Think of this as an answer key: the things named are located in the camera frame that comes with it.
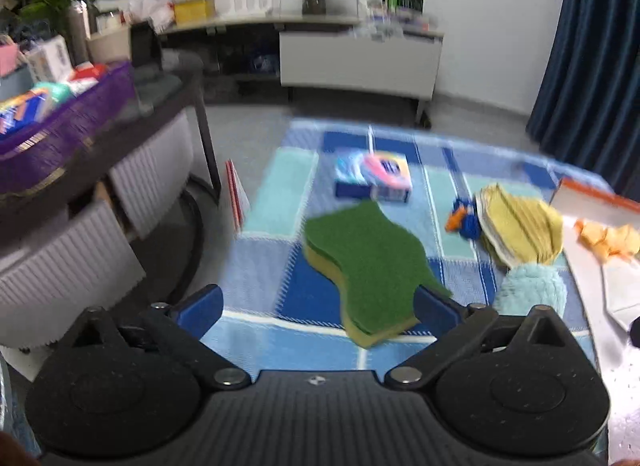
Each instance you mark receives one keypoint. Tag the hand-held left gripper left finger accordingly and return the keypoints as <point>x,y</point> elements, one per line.
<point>200,311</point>

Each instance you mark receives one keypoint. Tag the steel tumbler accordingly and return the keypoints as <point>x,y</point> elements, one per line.
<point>80,35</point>

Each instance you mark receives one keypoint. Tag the white cardboard box orange rim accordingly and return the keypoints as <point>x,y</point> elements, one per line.
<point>590,266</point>

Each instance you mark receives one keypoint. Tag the purple basket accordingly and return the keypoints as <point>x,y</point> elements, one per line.
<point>75,130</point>

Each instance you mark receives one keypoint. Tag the red white booklet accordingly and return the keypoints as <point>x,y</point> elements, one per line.
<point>236,196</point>

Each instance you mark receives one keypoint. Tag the yellow box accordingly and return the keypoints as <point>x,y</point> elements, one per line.
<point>194,9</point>

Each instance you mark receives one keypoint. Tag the white ribbed chair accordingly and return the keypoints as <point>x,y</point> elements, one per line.
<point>152,170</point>
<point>70,276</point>

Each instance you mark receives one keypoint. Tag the red white box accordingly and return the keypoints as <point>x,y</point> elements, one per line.
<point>87,76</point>

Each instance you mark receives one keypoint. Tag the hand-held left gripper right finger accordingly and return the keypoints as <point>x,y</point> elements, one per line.
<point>435,313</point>

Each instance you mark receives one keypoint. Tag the dark television stand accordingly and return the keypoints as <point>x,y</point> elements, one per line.
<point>230,55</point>

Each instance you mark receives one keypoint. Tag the red white plastic bag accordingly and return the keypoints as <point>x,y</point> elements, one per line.
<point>152,8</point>

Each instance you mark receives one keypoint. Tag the white cup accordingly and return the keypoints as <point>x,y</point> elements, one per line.
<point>108,20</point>

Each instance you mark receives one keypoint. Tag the white drawer cabinet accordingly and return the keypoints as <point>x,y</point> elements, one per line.
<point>360,60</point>

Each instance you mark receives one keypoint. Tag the blue packet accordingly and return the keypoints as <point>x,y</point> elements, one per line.
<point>263,63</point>

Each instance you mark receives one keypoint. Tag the blue checked blanket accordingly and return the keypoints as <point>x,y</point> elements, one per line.
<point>280,266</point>

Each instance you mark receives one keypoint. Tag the pile of small packets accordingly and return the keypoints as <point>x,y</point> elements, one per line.
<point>395,23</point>

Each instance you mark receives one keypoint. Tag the yellow striped knitted cloth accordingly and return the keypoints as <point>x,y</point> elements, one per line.
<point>520,226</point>

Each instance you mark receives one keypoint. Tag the pink box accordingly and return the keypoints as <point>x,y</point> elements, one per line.
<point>9,59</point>

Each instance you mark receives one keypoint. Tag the colourful tissue pack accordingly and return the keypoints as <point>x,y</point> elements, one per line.
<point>375,173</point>

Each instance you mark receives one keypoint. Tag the green yellow sponge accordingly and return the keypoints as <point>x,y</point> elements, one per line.
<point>370,266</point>

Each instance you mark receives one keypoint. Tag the dark blue curtain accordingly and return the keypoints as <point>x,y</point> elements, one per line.
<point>590,55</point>

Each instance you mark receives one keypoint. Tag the black glass table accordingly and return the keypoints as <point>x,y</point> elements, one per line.
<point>160,90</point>

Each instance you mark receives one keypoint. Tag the light blue knitted toy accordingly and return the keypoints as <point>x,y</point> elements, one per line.
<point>530,288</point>

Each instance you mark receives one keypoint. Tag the small blue orange toy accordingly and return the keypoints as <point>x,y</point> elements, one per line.
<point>467,223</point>

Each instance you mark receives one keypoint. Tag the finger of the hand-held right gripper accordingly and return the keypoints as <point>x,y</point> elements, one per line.
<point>636,331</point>

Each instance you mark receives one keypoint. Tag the white carton box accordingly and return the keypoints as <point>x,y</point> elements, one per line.
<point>47,59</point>

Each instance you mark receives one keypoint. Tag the blue orange box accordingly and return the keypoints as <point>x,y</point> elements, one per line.
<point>22,110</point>

